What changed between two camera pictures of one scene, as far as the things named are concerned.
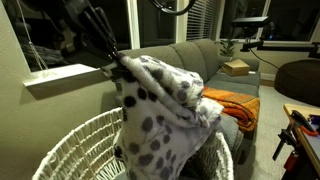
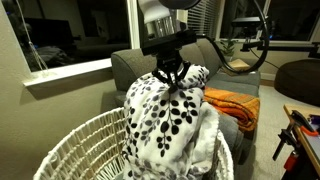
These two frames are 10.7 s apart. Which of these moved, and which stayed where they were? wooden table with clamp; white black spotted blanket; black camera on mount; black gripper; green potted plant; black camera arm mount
Moved: white black spotted blanket; black gripper
Stayed: wooden table with clamp; black camera on mount; black camera arm mount; green potted plant
